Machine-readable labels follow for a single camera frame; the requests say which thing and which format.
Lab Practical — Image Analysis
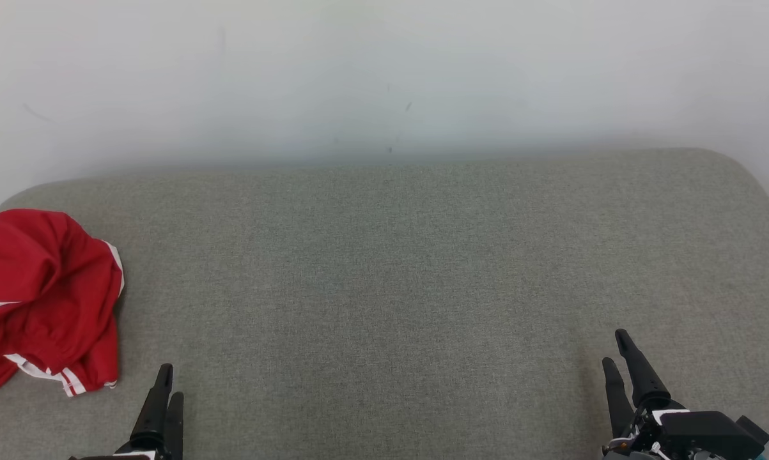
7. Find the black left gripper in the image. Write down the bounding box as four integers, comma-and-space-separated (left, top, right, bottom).
70, 364, 185, 460

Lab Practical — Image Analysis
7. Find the grey fabric sofa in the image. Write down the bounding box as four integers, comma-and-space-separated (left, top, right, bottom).
0, 148, 769, 460

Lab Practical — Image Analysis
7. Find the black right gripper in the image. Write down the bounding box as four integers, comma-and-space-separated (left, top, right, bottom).
602, 328, 769, 460

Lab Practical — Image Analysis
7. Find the red basketball shorts white stripe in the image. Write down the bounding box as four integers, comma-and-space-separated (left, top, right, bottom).
0, 209, 125, 358

